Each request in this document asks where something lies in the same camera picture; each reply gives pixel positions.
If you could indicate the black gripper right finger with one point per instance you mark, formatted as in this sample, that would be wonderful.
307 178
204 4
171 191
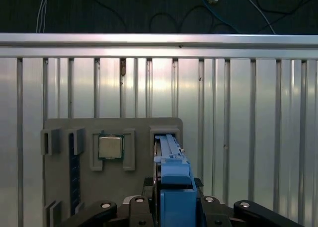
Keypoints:
211 212

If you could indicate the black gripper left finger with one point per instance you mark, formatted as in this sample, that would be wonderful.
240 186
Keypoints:
141 212

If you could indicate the hard disk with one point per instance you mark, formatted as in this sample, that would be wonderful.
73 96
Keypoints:
174 172

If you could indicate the grey parts rack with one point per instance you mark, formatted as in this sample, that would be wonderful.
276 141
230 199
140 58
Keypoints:
139 142

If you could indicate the silver CPU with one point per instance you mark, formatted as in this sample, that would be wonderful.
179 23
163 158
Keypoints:
110 147

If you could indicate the dark blue RAM stick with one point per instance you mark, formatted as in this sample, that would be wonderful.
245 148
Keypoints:
74 177

